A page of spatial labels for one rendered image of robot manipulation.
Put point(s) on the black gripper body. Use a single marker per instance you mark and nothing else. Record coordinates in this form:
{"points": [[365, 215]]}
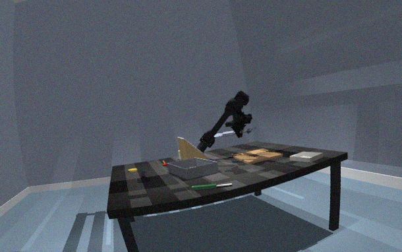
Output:
{"points": [[235, 121]]}

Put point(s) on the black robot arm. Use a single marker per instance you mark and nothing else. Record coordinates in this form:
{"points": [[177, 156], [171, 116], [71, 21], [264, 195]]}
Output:
{"points": [[234, 104]]}

